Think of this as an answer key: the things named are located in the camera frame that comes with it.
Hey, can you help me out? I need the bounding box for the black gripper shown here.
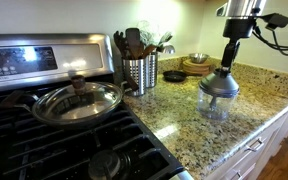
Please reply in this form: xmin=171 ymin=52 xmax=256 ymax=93
xmin=218 ymin=18 xmax=257 ymax=80

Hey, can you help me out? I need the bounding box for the grey conical chopper lid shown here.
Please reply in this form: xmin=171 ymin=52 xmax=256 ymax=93
xmin=198 ymin=68 xmax=241 ymax=99

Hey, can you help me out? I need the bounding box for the small steel bowl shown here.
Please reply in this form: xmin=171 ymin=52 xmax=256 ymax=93
xmin=188 ymin=52 xmax=211 ymax=65

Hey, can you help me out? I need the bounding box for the clear plastic chopper bowl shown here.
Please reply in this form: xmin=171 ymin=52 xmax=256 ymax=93
xmin=196 ymin=88 xmax=239 ymax=121

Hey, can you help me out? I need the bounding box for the glass pan lid wooden knob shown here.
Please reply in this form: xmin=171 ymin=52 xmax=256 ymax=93
xmin=37 ymin=74 xmax=124 ymax=123

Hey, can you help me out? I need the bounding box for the small black iron skillet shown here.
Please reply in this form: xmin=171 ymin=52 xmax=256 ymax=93
xmin=162 ymin=69 xmax=204 ymax=83

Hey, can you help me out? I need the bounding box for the steel ladle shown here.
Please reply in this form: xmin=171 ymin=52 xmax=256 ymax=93
xmin=156 ymin=43 xmax=176 ymax=55

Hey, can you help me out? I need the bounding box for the perforated steel utensil holder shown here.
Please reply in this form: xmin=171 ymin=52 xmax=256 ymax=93
xmin=145 ymin=52 xmax=159 ymax=89
xmin=121 ymin=57 xmax=148 ymax=98

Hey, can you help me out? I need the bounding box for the wooden spoon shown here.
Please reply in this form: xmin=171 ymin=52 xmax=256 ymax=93
xmin=140 ymin=44 xmax=158 ymax=60

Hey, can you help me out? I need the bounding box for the kitchen base cabinet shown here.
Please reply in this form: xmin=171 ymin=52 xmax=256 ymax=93
xmin=203 ymin=96 xmax=288 ymax=180

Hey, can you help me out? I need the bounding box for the wooden spatula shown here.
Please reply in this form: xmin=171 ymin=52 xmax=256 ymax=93
xmin=124 ymin=27 xmax=145 ymax=60

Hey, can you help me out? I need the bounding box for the black kitchen utensil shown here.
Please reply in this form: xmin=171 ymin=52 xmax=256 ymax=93
xmin=113 ymin=30 xmax=129 ymax=60

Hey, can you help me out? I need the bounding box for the black stove burner cap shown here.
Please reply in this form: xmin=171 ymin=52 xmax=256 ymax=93
xmin=87 ymin=149 xmax=122 ymax=180

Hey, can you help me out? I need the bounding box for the steel frying pan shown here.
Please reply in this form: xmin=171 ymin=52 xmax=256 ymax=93
xmin=0 ymin=81 xmax=141 ymax=130

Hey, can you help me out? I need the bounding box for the stainless steel gas stove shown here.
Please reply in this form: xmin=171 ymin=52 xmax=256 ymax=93
xmin=0 ymin=33 xmax=194 ymax=180

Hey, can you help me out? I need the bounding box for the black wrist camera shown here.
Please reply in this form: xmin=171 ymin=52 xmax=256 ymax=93
xmin=259 ymin=12 xmax=288 ymax=32

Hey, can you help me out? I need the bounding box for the silver drawer handle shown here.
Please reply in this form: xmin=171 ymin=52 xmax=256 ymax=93
xmin=229 ymin=169 xmax=244 ymax=180
xmin=245 ymin=136 xmax=265 ymax=153

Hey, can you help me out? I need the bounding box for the wire whisk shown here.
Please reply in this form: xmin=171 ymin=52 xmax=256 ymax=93
xmin=137 ymin=20 xmax=162 ymax=48

